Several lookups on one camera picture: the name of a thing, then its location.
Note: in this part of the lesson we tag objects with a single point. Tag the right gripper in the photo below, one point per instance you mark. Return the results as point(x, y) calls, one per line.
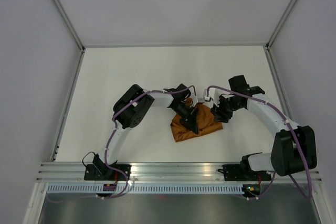
point(217, 110)

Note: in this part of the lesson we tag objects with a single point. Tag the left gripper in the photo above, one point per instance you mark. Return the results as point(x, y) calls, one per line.
point(189, 120)

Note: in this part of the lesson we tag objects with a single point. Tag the brown cloth napkin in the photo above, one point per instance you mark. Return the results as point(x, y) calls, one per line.
point(205, 122)

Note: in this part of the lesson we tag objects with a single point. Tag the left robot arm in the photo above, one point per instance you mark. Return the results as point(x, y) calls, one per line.
point(128, 112)

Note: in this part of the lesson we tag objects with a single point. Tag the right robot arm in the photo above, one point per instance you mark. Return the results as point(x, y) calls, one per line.
point(294, 146)

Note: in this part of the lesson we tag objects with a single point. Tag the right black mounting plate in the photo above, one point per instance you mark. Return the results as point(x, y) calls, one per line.
point(232, 173)

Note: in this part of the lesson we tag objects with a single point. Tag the black mounting plate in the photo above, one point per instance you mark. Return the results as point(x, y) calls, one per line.
point(93, 174)
point(232, 173)

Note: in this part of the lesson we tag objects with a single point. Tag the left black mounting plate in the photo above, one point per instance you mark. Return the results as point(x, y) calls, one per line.
point(93, 174)

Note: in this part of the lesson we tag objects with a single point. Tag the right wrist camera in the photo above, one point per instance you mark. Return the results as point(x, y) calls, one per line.
point(211, 95)

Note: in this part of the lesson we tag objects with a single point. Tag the left aluminium frame post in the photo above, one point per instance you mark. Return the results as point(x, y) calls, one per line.
point(69, 26)

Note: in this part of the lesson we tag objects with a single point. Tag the aluminium frame post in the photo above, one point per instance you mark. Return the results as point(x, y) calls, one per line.
point(284, 16)
point(69, 26)

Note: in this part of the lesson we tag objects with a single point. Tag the aluminium front rail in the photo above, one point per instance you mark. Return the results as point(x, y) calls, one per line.
point(71, 172)

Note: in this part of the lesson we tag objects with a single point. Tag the slotted cable duct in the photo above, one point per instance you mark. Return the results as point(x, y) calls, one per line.
point(235, 189)

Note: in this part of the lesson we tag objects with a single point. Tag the right aluminium frame post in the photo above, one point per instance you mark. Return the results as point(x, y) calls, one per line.
point(284, 16)

